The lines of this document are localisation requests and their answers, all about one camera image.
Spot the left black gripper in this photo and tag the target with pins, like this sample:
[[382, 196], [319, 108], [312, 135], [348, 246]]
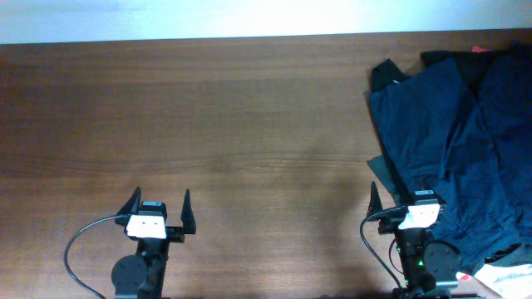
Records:
[[176, 232]]

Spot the dark grey cloth piece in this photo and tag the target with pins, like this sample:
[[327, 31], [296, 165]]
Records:
[[383, 170]]

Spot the red cloth piece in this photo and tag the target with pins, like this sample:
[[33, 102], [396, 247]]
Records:
[[477, 49]]

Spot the dark blue garment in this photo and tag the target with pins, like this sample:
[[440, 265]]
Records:
[[472, 147]]

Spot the white patterned garment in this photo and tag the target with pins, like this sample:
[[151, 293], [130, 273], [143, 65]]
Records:
[[508, 282]]

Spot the black garment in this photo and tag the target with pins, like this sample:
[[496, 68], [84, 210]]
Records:
[[472, 66]]

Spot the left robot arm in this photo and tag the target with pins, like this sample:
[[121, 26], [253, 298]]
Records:
[[142, 274]]

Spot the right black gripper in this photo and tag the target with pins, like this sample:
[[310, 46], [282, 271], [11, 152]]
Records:
[[375, 205]]

